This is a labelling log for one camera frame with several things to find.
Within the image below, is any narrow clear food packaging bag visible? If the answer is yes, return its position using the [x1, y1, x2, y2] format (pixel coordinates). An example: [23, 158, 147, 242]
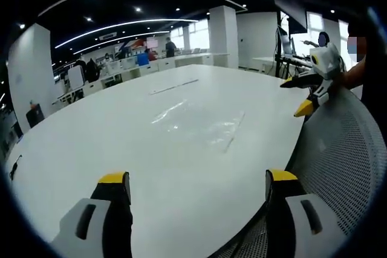
[149, 79, 200, 96]

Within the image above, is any person's dark torso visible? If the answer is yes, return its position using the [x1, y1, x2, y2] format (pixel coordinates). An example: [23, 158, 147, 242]
[359, 7, 387, 120]

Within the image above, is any small clear food packaging bag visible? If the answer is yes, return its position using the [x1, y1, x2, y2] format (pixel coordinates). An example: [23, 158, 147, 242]
[150, 98, 189, 125]

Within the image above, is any black backpack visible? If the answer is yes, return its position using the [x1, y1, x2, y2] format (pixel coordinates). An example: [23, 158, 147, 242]
[84, 57, 101, 83]

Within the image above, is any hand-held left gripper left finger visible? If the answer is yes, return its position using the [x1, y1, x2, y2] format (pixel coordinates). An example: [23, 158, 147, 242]
[50, 172, 134, 258]

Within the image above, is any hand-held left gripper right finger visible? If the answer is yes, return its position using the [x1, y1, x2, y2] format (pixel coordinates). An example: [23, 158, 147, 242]
[265, 169, 348, 258]

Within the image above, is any small black cable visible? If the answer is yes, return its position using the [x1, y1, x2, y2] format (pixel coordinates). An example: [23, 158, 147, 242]
[8, 154, 24, 181]

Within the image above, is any open laptop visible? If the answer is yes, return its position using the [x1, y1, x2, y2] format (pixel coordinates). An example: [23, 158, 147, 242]
[278, 26, 297, 57]

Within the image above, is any black hanging monitor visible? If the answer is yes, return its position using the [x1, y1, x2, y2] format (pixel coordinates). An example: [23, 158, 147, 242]
[265, 0, 309, 33]

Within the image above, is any white mesh office chair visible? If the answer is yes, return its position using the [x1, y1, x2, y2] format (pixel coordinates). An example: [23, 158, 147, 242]
[211, 88, 387, 258]

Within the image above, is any large clear food packaging bag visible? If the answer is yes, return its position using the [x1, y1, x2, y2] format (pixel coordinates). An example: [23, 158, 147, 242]
[168, 109, 246, 153]

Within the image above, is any long white counter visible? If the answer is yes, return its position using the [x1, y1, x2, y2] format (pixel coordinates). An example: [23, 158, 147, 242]
[53, 51, 230, 105]

